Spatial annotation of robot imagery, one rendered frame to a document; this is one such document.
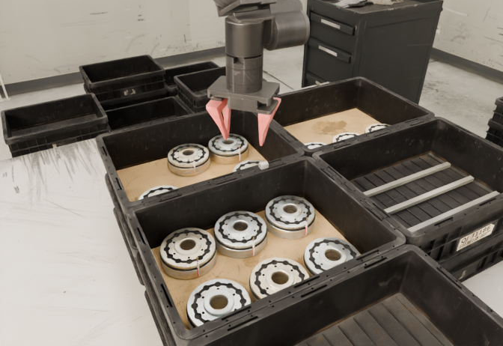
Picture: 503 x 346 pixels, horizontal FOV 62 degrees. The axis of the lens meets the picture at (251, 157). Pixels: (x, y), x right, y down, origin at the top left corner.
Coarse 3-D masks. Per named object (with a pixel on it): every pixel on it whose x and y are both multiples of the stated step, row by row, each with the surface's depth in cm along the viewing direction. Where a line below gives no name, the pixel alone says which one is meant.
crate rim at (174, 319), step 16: (288, 160) 88; (304, 160) 89; (240, 176) 84; (256, 176) 84; (192, 192) 79; (352, 192) 79; (144, 208) 75; (368, 208) 75; (384, 224) 72; (144, 240) 68; (400, 240) 68; (144, 256) 65; (368, 256) 65; (160, 272) 63; (336, 272) 63; (160, 288) 60; (288, 288) 60; (304, 288) 60; (256, 304) 58; (176, 320) 56; (224, 320) 56; (176, 336) 54; (192, 336) 54
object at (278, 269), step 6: (270, 270) 71; (276, 270) 71; (282, 270) 71; (288, 270) 71; (270, 276) 70; (288, 276) 70; (270, 282) 69; (288, 282) 69; (276, 288) 68; (282, 288) 68
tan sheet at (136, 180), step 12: (252, 156) 108; (132, 168) 104; (144, 168) 104; (156, 168) 104; (168, 168) 104; (216, 168) 104; (228, 168) 104; (132, 180) 99; (144, 180) 99; (156, 180) 99; (168, 180) 99; (180, 180) 99; (192, 180) 99; (132, 192) 95
